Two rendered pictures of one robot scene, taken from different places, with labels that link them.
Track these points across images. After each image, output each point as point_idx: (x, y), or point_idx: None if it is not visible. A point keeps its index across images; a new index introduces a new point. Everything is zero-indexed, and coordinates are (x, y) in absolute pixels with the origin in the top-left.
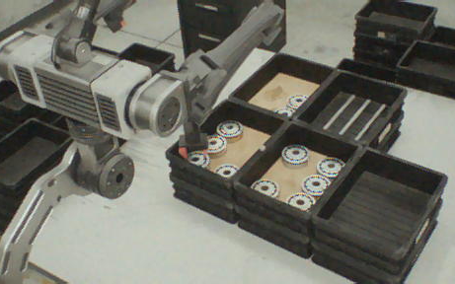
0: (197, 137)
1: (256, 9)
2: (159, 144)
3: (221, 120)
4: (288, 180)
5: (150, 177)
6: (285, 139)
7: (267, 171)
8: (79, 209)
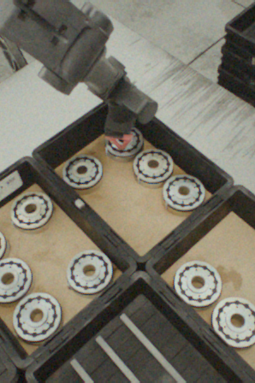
0: (110, 112)
1: (85, 8)
2: (236, 139)
3: (210, 185)
4: (49, 252)
5: (171, 125)
6: (116, 258)
7: (80, 230)
8: (138, 61)
